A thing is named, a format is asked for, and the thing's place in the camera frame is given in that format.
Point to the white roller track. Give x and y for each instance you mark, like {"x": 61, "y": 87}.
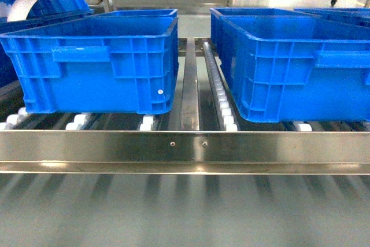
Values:
{"x": 225, "y": 113}

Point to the left blue plastic bin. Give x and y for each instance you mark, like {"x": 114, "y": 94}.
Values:
{"x": 97, "y": 64}

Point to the blue plastic bin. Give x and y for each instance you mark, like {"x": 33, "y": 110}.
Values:
{"x": 282, "y": 65}
{"x": 97, "y": 64}

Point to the right blue plastic bin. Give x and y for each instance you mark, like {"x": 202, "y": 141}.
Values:
{"x": 282, "y": 65}

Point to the grey curved strip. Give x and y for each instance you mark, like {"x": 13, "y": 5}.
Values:
{"x": 20, "y": 10}

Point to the steel roller shelf frame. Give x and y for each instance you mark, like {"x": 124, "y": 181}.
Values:
{"x": 187, "y": 140}

